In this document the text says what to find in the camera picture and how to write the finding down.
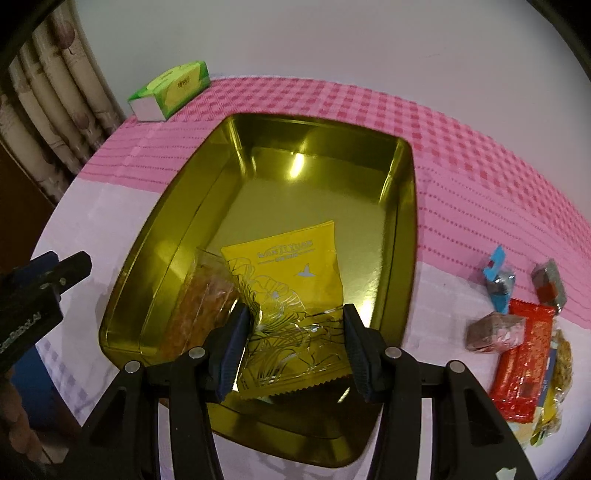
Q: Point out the green tissue box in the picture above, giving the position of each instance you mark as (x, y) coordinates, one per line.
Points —
(178, 87)

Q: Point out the blue object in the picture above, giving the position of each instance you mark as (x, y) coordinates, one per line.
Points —
(34, 383)

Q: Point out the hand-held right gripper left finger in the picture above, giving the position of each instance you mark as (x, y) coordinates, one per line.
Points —
(231, 353)

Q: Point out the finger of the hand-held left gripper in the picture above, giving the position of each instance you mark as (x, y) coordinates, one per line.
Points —
(69, 270)

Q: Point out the pink checked tablecloth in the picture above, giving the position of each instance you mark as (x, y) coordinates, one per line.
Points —
(461, 175)

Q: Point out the clear bag of yellow snacks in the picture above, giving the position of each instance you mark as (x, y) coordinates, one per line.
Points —
(564, 357)

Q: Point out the brown wooden cabinet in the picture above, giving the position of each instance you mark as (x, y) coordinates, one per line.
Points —
(23, 217)

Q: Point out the blue foil wrapped candy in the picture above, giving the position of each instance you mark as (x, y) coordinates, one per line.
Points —
(499, 282)

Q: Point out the beige patterned curtain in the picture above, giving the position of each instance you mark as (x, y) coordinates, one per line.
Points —
(55, 101)

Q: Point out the grey and red candy packet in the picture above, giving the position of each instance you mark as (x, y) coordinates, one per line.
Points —
(548, 282)

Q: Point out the brown and pink candy packet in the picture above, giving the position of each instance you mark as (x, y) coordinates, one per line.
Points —
(494, 333)

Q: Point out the gold metal tin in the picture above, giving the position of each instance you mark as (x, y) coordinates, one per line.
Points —
(295, 194)

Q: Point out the dark blue cracker packet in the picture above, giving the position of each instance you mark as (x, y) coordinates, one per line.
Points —
(550, 364)

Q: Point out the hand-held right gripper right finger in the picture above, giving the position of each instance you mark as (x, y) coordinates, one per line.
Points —
(362, 355)

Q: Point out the clear packet of orange snacks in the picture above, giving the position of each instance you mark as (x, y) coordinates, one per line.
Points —
(198, 300)

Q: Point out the yellow snack packet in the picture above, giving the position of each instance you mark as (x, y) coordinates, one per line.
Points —
(295, 277)

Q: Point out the red snack packet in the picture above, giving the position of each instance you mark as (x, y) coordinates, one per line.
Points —
(524, 360)

